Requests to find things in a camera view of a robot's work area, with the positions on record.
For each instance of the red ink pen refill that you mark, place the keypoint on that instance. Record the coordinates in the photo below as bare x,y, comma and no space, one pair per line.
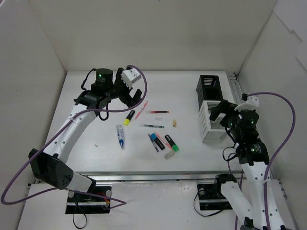
157,112

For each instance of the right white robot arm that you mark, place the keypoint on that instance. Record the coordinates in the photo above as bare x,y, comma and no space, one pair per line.
260,212

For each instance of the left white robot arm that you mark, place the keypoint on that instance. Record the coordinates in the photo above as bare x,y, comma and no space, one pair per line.
49,164

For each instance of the grey white eraser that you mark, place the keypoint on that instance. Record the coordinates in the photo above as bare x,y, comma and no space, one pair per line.
169,154

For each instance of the yellow highlighter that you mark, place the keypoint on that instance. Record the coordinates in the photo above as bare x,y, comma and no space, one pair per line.
129,117

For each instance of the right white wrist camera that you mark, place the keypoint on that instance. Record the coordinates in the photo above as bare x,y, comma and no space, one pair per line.
250,103

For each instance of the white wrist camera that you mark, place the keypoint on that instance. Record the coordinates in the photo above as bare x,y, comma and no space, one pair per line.
250,103
130,76

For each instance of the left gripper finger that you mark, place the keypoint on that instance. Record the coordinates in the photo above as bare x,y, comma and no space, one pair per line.
128,100
137,97

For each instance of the green ink pen refill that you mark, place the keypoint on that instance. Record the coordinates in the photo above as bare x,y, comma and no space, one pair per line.
152,126

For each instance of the aluminium rail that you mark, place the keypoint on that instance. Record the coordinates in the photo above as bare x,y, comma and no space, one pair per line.
139,177
235,87

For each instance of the aluminium front rail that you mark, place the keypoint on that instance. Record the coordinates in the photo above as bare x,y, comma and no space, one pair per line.
139,177

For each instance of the pink thin highlighter pen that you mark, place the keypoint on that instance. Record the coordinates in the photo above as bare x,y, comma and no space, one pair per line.
141,110

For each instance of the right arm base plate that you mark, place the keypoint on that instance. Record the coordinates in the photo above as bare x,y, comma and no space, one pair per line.
210,200

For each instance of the white slotted pen holder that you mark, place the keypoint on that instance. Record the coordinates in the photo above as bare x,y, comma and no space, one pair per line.
211,131

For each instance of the aluminium right rail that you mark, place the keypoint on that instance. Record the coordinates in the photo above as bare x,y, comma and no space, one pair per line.
235,87

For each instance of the purple pen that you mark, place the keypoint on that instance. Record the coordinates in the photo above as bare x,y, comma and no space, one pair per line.
154,144

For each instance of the black slotted pen holder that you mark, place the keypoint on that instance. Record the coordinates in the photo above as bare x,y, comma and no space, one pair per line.
208,89

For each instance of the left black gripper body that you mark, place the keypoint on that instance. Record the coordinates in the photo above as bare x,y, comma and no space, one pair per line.
125,90

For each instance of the green highlighter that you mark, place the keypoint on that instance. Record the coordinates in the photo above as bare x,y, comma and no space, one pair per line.
171,143

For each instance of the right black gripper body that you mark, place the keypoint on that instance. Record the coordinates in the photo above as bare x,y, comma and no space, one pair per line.
222,111

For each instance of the blue highlighter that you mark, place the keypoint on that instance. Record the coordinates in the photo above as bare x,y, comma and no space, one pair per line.
157,141

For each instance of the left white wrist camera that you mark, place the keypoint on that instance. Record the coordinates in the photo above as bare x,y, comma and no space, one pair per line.
130,76

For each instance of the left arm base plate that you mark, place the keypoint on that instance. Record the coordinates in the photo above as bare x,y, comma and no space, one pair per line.
86,204

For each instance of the orange thin pen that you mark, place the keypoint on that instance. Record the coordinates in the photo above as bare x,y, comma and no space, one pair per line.
164,141

